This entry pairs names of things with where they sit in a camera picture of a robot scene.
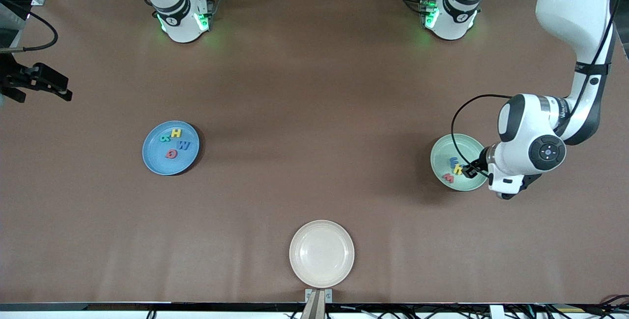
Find green plate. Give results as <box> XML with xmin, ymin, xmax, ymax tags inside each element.
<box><xmin>430</xmin><ymin>133</ymin><xmax>491</xmax><ymax>192</ymax></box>

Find blue plate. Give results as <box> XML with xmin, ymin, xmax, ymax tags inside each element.
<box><xmin>142</xmin><ymin>120</ymin><xmax>200</xmax><ymax>176</ymax></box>

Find beige plate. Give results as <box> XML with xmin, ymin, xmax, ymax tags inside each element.
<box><xmin>289</xmin><ymin>220</ymin><xmax>355</xmax><ymax>289</ymax></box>

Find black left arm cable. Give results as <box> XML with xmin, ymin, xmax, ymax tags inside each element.
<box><xmin>451</xmin><ymin>94</ymin><xmax>513</xmax><ymax>178</ymax></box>

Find metal table edge bracket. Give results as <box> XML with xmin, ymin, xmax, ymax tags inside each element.
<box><xmin>305</xmin><ymin>289</ymin><xmax>333</xmax><ymax>319</ymax></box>

